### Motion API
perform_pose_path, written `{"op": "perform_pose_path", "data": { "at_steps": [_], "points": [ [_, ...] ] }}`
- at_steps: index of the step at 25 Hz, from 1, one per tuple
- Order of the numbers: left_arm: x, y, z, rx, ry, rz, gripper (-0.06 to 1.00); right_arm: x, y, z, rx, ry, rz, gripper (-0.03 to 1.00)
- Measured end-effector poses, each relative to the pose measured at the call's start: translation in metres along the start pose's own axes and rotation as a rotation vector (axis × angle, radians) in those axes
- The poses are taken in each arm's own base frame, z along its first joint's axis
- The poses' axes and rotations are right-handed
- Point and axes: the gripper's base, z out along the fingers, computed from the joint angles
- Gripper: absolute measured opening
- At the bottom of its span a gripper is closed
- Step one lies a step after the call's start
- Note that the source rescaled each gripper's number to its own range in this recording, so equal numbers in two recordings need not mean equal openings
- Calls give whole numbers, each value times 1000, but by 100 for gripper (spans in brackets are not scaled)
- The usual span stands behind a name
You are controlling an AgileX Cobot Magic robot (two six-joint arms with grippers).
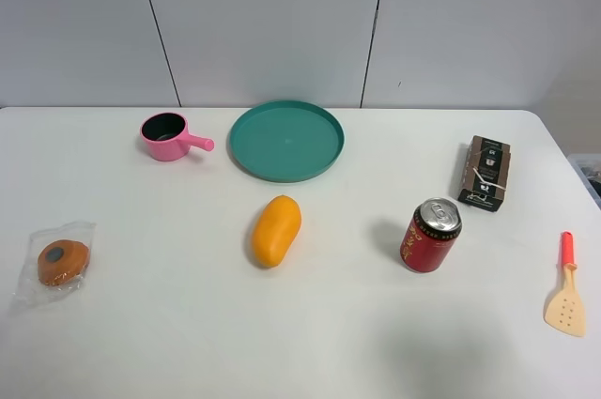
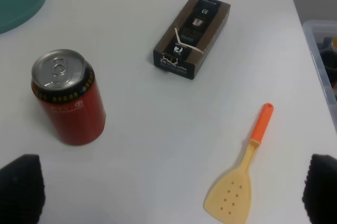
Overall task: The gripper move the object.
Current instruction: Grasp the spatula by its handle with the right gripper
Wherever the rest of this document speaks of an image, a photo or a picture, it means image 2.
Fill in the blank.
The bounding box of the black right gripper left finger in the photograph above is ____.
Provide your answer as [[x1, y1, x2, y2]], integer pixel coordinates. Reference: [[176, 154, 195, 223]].
[[1, 154, 45, 223]]

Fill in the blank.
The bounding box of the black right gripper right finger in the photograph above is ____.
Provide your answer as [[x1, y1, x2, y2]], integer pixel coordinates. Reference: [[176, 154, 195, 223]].
[[302, 154, 336, 223]]

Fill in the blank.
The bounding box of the yellow spatula with orange handle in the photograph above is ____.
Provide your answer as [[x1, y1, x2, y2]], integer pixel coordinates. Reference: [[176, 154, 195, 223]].
[[203, 103, 274, 223]]

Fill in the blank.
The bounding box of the red soda can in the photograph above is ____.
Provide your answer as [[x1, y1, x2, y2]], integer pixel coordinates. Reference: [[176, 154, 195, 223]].
[[31, 49, 106, 145]]

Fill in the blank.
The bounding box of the clear plastic storage bin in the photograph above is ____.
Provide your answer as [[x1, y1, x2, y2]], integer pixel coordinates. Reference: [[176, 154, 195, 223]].
[[302, 20, 336, 120]]

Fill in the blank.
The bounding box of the brown coffee capsule box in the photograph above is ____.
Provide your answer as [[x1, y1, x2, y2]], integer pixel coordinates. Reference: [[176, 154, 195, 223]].
[[153, 0, 231, 80]]

